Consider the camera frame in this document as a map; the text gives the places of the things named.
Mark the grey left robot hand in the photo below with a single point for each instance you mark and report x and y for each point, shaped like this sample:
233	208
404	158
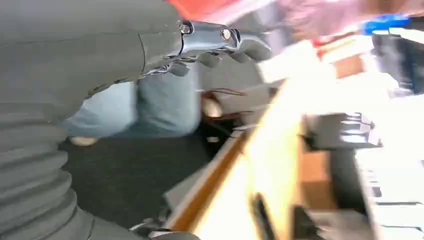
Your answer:
73	43

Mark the ribbed grey left robot arm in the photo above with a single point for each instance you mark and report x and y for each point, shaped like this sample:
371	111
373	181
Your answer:
30	172

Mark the person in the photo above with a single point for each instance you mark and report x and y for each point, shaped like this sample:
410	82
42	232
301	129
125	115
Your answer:
159	106

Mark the black divider block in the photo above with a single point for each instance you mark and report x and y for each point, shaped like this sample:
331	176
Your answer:
334	132

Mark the blue object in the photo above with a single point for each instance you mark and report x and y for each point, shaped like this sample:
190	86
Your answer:
386	23

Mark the black device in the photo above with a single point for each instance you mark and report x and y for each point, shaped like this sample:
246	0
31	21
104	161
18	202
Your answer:
402	59

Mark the white cards stack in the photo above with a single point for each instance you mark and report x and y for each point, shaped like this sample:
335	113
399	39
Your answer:
394	192

